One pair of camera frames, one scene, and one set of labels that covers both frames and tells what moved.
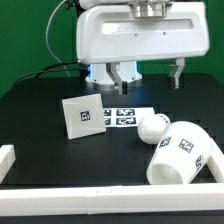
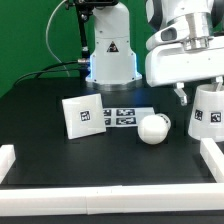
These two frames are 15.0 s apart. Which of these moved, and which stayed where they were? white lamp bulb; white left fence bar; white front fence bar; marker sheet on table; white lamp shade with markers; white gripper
Moved: white lamp shade with markers; white gripper
Stayed: marker sheet on table; white left fence bar; white lamp bulb; white front fence bar
